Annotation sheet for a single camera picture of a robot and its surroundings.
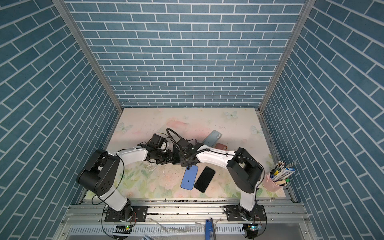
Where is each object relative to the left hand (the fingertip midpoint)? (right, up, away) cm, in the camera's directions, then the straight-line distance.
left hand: (175, 160), depth 91 cm
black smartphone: (+18, -10, -5) cm, 22 cm away
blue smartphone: (+9, -9, -4) cm, 14 cm away
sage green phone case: (+24, +11, +13) cm, 30 cm away
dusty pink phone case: (+29, +7, +8) cm, 31 cm away
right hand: (+5, 0, -3) cm, 6 cm away
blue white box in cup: (+56, -2, -20) cm, 60 cm away
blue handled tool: (+20, -28, -24) cm, 42 cm away
